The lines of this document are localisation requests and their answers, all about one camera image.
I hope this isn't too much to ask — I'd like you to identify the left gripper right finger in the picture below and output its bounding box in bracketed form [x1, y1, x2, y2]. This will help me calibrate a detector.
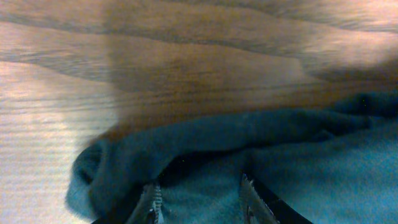
[239, 174, 312, 224]

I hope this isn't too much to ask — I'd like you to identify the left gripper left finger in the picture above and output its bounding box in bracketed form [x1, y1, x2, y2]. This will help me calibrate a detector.
[92, 182, 164, 224]

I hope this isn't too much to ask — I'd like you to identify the dark teal t-shirt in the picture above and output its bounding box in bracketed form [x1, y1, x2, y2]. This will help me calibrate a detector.
[66, 91, 397, 223]

